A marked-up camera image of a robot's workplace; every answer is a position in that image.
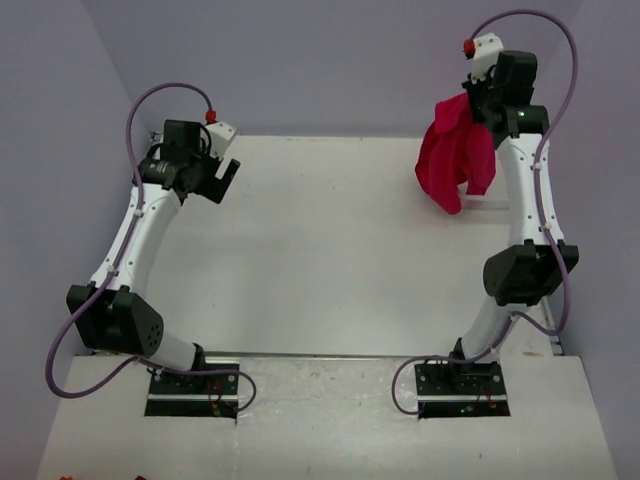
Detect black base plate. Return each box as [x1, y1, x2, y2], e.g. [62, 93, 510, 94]
[144, 368, 239, 420]
[414, 362, 510, 419]

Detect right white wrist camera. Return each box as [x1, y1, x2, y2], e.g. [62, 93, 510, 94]
[463, 33, 504, 82]

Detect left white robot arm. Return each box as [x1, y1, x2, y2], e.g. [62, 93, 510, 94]
[66, 120, 240, 371]

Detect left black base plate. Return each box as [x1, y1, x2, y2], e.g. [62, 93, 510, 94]
[144, 368, 239, 420]

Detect purple cable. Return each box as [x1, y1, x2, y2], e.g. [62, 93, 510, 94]
[391, 13, 580, 415]
[45, 82, 257, 414]

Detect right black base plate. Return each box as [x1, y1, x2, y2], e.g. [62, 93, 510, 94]
[414, 362, 510, 419]

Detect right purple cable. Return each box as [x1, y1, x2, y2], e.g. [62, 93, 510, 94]
[391, 13, 580, 415]

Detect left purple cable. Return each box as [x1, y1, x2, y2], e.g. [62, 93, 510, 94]
[45, 82, 257, 414]

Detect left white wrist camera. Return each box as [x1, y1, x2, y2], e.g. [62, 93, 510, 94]
[205, 109, 237, 159]

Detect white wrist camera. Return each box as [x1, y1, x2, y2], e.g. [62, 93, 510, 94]
[205, 109, 237, 159]
[463, 33, 504, 82]

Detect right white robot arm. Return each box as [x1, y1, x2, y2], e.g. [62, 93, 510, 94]
[448, 48, 579, 377]

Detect red t shirt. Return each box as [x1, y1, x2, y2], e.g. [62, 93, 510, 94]
[415, 93, 496, 215]

